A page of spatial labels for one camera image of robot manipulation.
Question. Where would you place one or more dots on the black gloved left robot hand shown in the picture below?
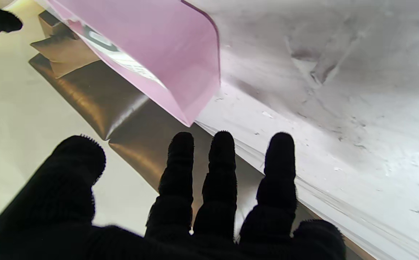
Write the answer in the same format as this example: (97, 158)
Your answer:
(50, 224)

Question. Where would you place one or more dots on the clear tissue pack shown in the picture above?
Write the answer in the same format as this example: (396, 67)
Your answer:
(122, 59)

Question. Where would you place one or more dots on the pink tissue box cover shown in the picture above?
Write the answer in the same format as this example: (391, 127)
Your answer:
(166, 39)

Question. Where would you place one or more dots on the brown leather sofa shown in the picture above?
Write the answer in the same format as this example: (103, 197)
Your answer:
(97, 94)

